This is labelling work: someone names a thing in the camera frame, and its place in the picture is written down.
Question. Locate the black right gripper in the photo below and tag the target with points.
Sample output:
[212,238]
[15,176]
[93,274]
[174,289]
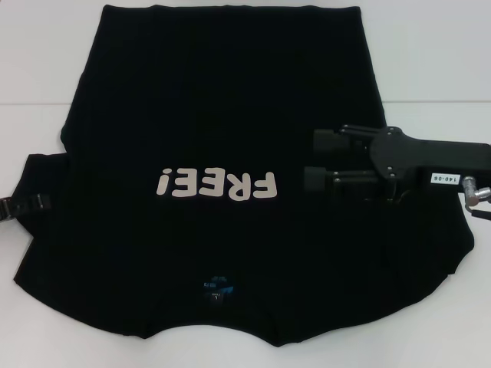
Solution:
[422,161]

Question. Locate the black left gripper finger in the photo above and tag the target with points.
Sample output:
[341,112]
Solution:
[42,202]

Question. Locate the black shirt with FREE print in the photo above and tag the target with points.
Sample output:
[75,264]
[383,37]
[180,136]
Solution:
[230,115]

